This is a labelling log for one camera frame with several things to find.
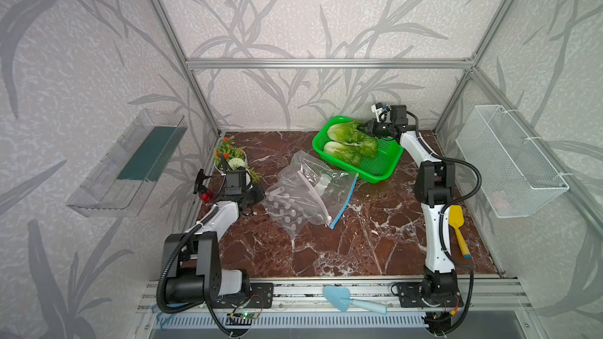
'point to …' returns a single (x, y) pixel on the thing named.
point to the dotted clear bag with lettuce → (292, 202)
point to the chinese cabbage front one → (349, 133)
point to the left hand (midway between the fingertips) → (263, 189)
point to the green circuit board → (247, 315)
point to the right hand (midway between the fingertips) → (357, 126)
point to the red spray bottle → (204, 194)
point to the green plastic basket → (371, 170)
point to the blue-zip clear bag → (334, 184)
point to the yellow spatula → (456, 220)
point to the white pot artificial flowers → (235, 157)
